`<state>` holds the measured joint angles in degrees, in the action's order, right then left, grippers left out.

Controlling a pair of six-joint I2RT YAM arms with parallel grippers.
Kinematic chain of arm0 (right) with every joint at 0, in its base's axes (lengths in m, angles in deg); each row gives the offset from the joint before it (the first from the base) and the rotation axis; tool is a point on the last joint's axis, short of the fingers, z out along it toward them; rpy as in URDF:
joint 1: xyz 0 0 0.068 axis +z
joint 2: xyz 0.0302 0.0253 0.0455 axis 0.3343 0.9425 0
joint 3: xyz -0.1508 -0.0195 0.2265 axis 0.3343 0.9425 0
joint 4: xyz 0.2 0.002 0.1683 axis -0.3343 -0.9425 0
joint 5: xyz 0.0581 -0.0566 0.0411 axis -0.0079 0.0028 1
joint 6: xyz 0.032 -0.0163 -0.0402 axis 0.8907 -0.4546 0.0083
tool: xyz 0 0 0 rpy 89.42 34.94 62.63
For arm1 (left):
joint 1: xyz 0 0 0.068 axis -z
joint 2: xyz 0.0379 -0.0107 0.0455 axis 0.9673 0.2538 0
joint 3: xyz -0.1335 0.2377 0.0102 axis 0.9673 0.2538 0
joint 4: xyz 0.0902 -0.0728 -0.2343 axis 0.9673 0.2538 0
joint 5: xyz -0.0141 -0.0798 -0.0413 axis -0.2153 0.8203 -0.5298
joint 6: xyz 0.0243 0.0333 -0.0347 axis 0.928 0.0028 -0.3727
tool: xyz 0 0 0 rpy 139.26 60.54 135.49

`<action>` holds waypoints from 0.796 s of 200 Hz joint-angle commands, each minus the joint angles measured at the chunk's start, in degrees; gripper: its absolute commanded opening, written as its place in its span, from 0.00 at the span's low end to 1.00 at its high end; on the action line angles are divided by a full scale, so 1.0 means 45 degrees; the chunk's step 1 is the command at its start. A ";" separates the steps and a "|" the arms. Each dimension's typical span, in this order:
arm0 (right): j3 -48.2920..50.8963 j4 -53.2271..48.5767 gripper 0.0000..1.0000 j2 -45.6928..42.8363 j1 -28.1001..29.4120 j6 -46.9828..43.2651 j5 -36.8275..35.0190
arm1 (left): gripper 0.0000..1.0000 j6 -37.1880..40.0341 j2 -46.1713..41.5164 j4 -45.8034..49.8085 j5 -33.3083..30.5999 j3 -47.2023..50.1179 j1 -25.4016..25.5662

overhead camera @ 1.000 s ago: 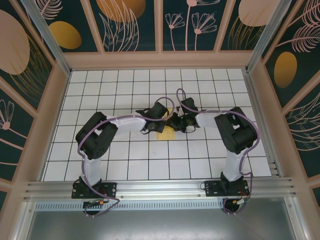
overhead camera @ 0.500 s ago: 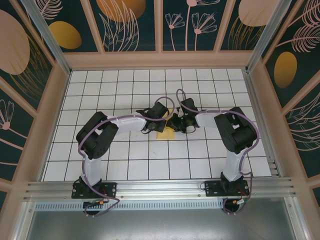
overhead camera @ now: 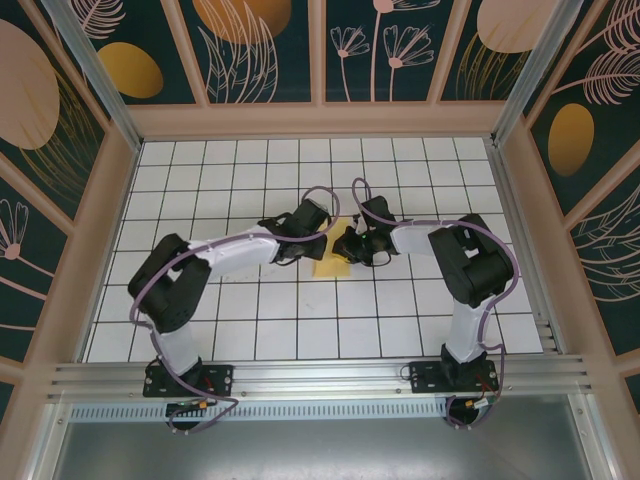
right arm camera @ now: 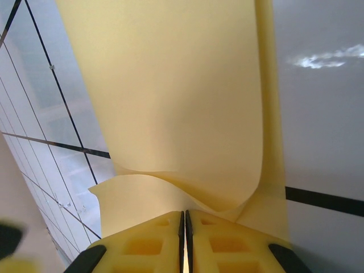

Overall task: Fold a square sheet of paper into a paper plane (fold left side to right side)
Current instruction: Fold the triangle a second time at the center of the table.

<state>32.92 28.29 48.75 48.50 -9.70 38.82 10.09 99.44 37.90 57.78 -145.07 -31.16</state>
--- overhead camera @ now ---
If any yellow cloth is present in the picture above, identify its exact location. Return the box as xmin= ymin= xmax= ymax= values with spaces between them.
xmin=310 ymin=216 xmax=354 ymax=278

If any grey metal sheet panel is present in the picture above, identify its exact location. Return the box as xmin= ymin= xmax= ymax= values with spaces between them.
xmin=42 ymin=402 xmax=609 ymax=480

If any small connector board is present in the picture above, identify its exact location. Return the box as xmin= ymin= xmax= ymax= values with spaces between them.
xmin=166 ymin=398 xmax=211 ymax=414
xmin=462 ymin=396 xmax=501 ymax=412

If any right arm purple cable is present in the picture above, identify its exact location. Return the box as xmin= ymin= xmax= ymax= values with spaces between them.
xmin=351 ymin=177 xmax=522 ymax=432

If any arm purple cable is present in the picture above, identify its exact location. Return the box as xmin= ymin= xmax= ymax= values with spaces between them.
xmin=351 ymin=177 xmax=522 ymax=432
xmin=129 ymin=185 xmax=342 ymax=437

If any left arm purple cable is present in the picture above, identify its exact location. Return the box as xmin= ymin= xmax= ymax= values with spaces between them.
xmin=129 ymin=185 xmax=342 ymax=437

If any long aluminium mounting rail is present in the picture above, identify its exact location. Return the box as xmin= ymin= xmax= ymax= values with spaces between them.
xmin=47 ymin=353 xmax=595 ymax=402

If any aluminium side rail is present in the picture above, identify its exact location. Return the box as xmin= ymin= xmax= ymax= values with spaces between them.
xmin=483 ymin=139 xmax=565 ymax=357

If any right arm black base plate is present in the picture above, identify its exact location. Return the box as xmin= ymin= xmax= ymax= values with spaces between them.
xmin=408 ymin=360 xmax=501 ymax=395

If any slotted grey cable duct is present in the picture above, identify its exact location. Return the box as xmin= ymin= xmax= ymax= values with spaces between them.
xmin=69 ymin=401 xmax=454 ymax=422

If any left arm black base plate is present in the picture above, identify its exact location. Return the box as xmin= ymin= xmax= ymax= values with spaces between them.
xmin=142 ymin=363 xmax=236 ymax=399

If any aluminium corner post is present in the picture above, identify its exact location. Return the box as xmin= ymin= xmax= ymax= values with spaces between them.
xmin=41 ymin=0 xmax=145 ymax=152
xmin=489 ymin=0 xmax=584 ymax=147

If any aluminium frame bar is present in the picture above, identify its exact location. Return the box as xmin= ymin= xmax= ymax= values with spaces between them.
xmin=27 ymin=402 xmax=71 ymax=480
xmin=569 ymin=394 xmax=619 ymax=480

